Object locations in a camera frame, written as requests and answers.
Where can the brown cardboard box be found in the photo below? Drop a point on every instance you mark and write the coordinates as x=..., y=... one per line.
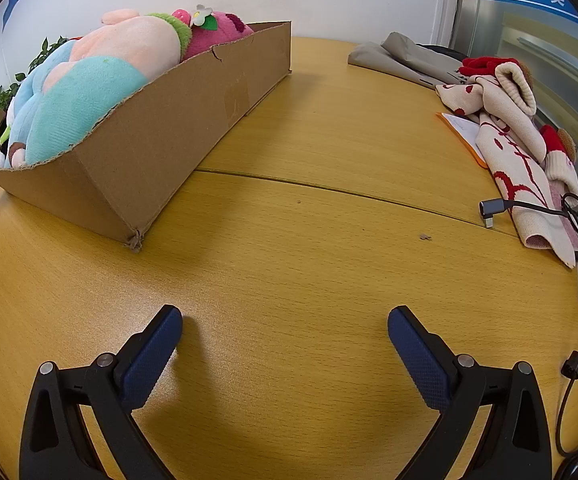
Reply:
x=144, y=160

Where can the teal and peach plush toy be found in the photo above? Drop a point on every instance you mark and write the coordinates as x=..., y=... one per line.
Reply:
x=94, y=90

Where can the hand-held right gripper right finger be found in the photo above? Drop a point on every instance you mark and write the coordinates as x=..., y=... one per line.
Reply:
x=419, y=360

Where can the grey folded cloth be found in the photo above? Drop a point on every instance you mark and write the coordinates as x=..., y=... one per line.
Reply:
x=394, y=55

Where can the green leafy plant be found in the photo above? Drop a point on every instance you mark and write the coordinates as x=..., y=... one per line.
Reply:
x=44, y=52

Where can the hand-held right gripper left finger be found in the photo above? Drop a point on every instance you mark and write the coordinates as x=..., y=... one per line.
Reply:
x=149, y=360

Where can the cream and red knit scarf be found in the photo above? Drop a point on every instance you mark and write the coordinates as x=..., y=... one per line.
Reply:
x=509, y=160

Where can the metal framed glass door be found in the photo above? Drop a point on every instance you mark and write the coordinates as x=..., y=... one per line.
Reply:
x=544, y=60

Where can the pink plush toy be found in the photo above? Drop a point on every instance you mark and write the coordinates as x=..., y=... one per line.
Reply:
x=214, y=35

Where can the orange edged paper envelope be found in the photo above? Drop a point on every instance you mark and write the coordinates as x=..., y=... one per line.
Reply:
x=461, y=132

